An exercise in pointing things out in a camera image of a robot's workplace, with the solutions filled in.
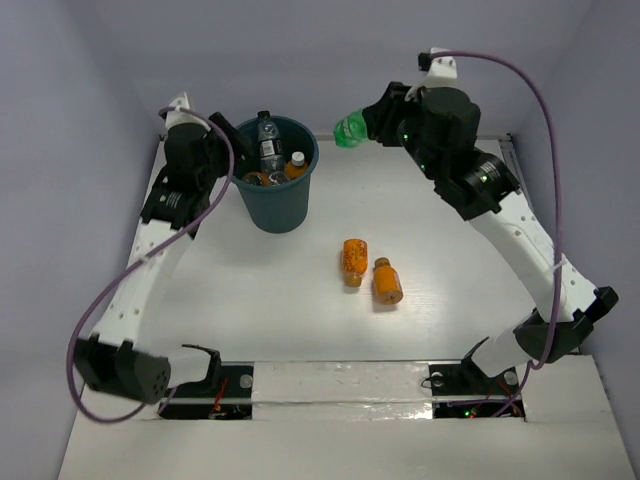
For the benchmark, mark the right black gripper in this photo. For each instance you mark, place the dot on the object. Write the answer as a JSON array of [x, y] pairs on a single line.
[[383, 114]]

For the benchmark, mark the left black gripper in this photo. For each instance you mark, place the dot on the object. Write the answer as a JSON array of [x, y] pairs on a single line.
[[220, 138]]

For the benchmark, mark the small clear black-cap bottle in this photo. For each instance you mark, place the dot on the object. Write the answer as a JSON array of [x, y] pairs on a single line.
[[271, 151]]

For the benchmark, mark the green plastic bottle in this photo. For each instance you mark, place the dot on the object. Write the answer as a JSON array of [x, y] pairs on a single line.
[[351, 131]]

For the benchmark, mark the tall orange white-cap bottle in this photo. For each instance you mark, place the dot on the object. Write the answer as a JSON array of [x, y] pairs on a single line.
[[256, 178]]

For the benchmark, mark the clear crushed water bottle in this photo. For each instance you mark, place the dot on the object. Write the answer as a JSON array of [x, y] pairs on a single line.
[[277, 177]]

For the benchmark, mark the yellow blue label bottle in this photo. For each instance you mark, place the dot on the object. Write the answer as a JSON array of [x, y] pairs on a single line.
[[296, 166]]

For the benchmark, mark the orange dotted bottle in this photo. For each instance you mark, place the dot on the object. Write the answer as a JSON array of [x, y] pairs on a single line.
[[354, 261]]

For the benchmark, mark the small orange juice bottle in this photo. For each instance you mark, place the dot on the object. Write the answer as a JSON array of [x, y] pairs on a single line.
[[386, 282]]

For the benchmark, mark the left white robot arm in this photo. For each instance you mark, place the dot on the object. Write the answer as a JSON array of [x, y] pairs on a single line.
[[117, 357]]

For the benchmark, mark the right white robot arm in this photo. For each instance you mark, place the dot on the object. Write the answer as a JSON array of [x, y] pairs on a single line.
[[487, 195]]

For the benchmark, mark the dark green plastic bin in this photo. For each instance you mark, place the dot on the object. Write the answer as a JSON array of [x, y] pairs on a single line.
[[282, 208]]

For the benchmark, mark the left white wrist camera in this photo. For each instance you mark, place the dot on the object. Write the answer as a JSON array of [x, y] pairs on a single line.
[[175, 113]]

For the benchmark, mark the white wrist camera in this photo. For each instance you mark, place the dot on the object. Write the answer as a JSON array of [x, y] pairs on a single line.
[[438, 72], [175, 113]]

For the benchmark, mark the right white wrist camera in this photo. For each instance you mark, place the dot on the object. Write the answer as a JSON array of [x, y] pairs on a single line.
[[438, 72]]

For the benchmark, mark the right aluminium rail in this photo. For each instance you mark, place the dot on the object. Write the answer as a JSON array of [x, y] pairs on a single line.
[[509, 155]]

